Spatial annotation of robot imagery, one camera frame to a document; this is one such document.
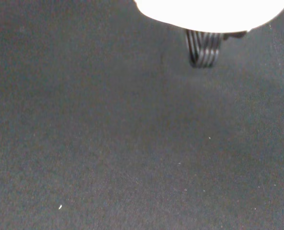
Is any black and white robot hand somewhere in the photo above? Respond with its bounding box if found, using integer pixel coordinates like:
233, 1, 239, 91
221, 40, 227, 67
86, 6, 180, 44
133, 0, 284, 69

